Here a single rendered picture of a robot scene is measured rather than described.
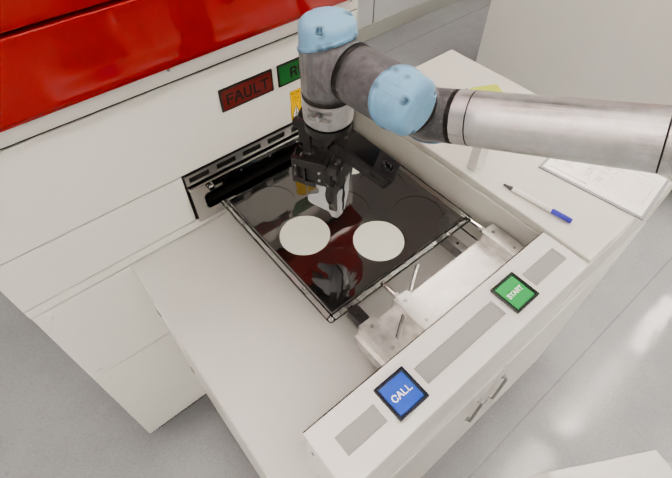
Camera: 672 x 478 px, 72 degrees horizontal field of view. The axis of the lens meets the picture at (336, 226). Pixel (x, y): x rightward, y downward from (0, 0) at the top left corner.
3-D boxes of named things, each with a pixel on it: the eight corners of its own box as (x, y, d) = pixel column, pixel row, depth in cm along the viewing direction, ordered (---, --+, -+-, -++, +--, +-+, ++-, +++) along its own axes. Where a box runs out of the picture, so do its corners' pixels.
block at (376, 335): (357, 333, 80) (358, 325, 78) (372, 322, 82) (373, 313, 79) (389, 367, 76) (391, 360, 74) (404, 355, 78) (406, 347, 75)
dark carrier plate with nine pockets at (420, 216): (229, 202, 98) (228, 200, 98) (352, 135, 112) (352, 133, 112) (331, 313, 81) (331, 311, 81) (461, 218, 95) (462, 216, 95)
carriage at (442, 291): (353, 343, 82) (354, 336, 80) (485, 240, 97) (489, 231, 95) (384, 377, 78) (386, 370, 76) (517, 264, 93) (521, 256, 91)
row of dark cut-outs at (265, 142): (186, 185, 94) (182, 176, 92) (350, 103, 112) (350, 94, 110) (187, 187, 94) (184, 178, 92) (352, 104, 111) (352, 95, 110)
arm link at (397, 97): (458, 95, 59) (393, 61, 64) (424, 68, 50) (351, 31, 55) (425, 150, 61) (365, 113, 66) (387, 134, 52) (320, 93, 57)
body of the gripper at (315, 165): (310, 156, 81) (307, 97, 72) (356, 168, 79) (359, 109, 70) (292, 185, 77) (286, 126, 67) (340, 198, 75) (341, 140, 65)
